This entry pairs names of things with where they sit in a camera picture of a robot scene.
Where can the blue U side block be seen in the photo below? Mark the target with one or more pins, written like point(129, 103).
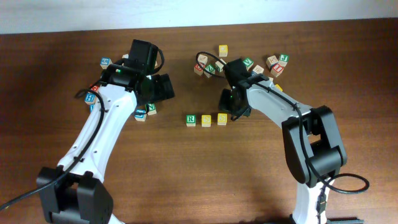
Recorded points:
point(257, 70)

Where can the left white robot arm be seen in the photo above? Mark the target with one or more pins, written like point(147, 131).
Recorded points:
point(73, 192)

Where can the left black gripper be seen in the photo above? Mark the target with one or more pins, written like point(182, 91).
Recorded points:
point(165, 89)

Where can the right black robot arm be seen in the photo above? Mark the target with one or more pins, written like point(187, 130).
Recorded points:
point(314, 150)

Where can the red M wooden block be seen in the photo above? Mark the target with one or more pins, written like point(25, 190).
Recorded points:
point(95, 88)

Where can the green R wooden block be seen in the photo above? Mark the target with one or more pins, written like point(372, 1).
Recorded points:
point(191, 120)

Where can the green J top block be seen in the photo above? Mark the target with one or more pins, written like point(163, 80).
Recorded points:
point(283, 59)

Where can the plain block blue side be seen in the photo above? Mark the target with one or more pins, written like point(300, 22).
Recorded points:
point(271, 61)

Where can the blue P wooden block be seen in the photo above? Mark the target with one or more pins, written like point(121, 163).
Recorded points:
point(140, 115)

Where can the yellow far wooden block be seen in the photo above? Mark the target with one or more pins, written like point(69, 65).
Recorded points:
point(223, 50)

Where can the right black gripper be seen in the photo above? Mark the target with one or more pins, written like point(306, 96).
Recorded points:
point(225, 104)

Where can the plain block behind Q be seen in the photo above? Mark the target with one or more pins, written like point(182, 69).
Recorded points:
point(203, 59)

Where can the blue 5 wooden block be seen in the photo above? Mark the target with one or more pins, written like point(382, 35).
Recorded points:
point(105, 62)

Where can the red Q wooden block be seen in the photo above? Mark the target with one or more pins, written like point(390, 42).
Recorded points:
point(198, 70)

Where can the red I wooden block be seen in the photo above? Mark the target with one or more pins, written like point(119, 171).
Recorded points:
point(277, 69)

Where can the yellow S wooden block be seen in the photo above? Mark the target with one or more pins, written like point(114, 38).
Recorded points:
point(206, 120)

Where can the green N wooden block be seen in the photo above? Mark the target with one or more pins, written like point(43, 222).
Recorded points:
point(151, 109)

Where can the green V wooden block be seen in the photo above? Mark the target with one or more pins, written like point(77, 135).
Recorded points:
point(248, 62)

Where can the green J side block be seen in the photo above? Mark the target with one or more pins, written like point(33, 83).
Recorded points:
point(219, 65)

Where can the blue H block rear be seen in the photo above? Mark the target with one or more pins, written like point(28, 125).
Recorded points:
point(90, 99)

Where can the green Z wooden block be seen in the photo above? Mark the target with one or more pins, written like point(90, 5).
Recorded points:
point(209, 71)

